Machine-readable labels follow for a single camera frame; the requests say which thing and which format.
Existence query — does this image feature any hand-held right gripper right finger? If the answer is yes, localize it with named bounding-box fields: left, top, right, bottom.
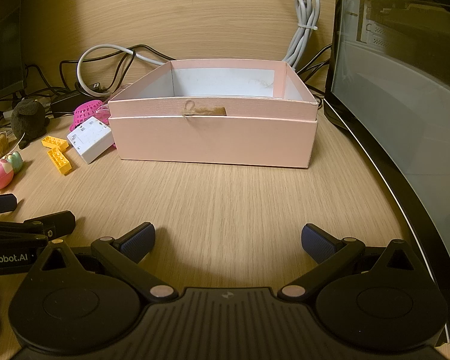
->
left=278, top=223, right=414, bottom=303

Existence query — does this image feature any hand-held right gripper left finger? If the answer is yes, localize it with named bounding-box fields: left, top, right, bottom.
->
left=40, top=222, right=177, bottom=303

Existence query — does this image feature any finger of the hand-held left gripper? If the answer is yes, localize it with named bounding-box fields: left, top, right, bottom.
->
left=24, top=211, right=76, bottom=239
left=0, top=194, right=18, bottom=217

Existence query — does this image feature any pink orange snack packet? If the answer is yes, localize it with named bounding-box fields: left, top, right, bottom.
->
left=0, top=158, right=15, bottom=190

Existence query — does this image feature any yellow toy brick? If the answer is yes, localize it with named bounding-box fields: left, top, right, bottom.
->
left=41, top=135, right=69, bottom=150
left=47, top=147, right=73, bottom=176

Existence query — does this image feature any black plush toy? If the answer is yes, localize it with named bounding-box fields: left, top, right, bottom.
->
left=11, top=98, right=48, bottom=149

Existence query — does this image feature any white cardboard box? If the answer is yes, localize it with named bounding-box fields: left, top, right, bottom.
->
left=108, top=59, right=319, bottom=169

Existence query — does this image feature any pink mesh basket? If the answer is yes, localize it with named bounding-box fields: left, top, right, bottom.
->
left=72, top=98, right=112, bottom=128

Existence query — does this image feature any black power adapter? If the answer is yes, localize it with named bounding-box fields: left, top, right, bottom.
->
left=50, top=92, right=85, bottom=115

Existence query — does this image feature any black glass computer case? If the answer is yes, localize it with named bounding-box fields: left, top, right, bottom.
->
left=323, top=0, right=450, bottom=347

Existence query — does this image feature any black computer monitor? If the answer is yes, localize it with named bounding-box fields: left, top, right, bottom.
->
left=0, top=0, right=28, bottom=128

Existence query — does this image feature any white wall socket box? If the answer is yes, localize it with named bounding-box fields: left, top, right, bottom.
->
left=66, top=116, right=115, bottom=164

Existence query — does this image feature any black cable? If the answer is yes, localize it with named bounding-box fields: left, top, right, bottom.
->
left=295, top=43, right=334, bottom=83
left=22, top=63, right=79, bottom=121
left=59, top=44, right=173, bottom=96

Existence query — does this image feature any white looped cable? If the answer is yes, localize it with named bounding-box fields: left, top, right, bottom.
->
left=76, top=44, right=166, bottom=95

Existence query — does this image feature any white cable bundle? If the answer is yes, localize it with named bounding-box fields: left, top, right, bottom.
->
left=282, top=0, right=322, bottom=69

